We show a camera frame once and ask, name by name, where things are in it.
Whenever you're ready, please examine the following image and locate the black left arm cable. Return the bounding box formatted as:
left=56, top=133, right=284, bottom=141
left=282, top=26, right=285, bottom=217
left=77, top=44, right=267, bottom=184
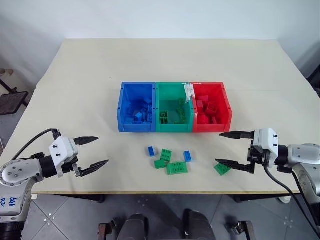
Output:
left=11, top=128, right=62, bottom=161

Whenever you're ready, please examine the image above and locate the white torn label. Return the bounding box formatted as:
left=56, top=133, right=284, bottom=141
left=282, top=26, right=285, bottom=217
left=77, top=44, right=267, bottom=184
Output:
left=183, top=83, right=195, bottom=103

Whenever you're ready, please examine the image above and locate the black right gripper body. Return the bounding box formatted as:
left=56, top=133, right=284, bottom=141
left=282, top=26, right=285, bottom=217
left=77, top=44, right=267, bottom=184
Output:
left=247, top=138, right=270, bottom=175

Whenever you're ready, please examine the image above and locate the red plastic bin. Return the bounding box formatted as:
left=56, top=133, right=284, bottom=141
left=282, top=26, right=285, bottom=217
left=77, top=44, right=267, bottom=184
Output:
left=190, top=81, right=234, bottom=133

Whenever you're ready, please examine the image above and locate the blue plastic bin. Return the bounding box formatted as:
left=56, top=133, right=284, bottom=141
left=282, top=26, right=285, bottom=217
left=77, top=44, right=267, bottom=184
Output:
left=117, top=81, right=157, bottom=133

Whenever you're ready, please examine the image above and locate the square green toy brick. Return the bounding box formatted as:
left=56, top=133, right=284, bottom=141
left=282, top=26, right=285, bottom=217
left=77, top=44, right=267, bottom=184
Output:
left=160, top=148, right=173, bottom=161

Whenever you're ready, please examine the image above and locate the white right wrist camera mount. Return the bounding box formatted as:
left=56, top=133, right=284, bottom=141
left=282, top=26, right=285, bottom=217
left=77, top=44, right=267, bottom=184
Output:
left=253, top=127, right=280, bottom=169

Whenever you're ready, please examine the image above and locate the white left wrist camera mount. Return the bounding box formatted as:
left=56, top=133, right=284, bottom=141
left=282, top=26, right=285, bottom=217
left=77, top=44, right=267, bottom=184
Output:
left=48, top=136, right=80, bottom=179

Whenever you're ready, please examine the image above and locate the black table frame bar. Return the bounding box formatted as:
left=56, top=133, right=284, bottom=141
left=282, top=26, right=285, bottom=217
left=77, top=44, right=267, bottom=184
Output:
left=31, top=193, right=106, bottom=204
left=233, top=193, right=283, bottom=204

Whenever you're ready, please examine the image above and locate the small green toy brick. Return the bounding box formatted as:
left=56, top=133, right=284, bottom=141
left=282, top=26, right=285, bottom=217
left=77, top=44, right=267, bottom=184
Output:
left=153, top=159, right=168, bottom=170

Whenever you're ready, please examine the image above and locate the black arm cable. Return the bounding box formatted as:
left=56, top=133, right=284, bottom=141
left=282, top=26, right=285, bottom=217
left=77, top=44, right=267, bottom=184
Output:
left=263, top=163, right=320, bottom=240
left=11, top=128, right=62, bottom=161

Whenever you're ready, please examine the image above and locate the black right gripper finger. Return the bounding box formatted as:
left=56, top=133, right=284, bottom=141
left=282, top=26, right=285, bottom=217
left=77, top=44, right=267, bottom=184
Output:
left=219, top=130, right=254, bottom=141
left=215, top=158, right=251, bottom=174

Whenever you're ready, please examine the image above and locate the long green toy brick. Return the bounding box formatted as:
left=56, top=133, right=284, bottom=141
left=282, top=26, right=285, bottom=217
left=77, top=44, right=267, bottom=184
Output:
left=166, top=161, right=190, bottom=176

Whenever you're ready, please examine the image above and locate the dark rounded shape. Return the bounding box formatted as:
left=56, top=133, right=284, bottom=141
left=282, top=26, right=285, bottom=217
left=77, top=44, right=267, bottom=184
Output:
left=183, top=208, right=216, bottom=240
left=121, top=212, right=149, bottom=240

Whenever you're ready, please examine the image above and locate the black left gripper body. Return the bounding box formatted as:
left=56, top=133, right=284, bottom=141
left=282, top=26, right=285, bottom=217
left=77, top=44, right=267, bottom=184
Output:
left=62, top=159, right=84, bottom=179

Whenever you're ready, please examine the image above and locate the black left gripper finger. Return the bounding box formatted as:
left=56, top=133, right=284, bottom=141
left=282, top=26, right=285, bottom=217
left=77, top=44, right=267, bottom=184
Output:
left=79, top=159, right=110, bottom=178
left=73, top=136, right=100, bottom=146

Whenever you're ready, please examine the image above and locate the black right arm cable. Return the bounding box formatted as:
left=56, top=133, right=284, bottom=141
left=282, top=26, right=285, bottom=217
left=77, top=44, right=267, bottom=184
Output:
left=263, top=163, right=320, bottom=240

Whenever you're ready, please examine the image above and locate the flat green toy brick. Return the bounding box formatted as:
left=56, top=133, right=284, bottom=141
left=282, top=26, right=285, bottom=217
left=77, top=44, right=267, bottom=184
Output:
left=213, top=163, right=232, bottom=177

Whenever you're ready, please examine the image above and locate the black stool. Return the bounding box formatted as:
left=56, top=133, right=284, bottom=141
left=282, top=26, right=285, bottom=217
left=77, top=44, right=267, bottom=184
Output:
left=0, top=67, right=30, bottom=116

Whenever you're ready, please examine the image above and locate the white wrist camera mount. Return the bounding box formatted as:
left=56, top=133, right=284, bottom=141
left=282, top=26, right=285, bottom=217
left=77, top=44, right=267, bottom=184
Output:
left=253, top=127, right=280, bottom=169
left=48, top=136, right=80, bottom=179

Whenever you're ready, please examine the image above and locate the green toy brick stack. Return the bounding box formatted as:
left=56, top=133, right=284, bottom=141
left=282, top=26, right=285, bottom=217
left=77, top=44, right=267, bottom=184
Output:
left=174, top=98, right=189, bottom=125

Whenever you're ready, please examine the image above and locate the rusty metal bracket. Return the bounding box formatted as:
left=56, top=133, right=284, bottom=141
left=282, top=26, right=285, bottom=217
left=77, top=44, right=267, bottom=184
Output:
left=98, top=221, right=113, bottom=240
left=234, top=219, right=255, bottom=240

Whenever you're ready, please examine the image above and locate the green plastic bin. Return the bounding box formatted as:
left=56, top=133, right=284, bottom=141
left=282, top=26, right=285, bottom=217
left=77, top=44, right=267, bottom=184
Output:
left=155, top=82, right=195, bottom=133

